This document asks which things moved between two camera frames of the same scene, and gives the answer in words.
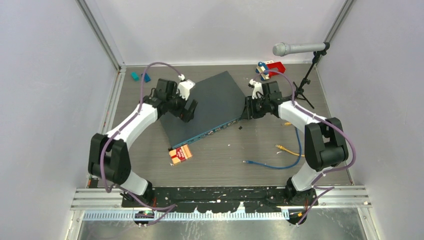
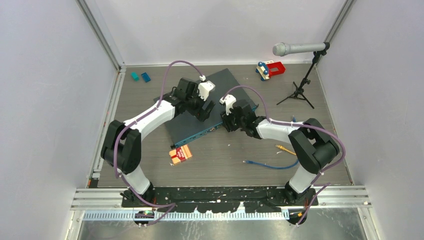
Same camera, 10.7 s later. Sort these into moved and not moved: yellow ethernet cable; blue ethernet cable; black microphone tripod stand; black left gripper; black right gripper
Moved: black left gripper; black right gripper
Not moved: yellow ethernet cable; black microphone tripod stand; blue ethernet cable
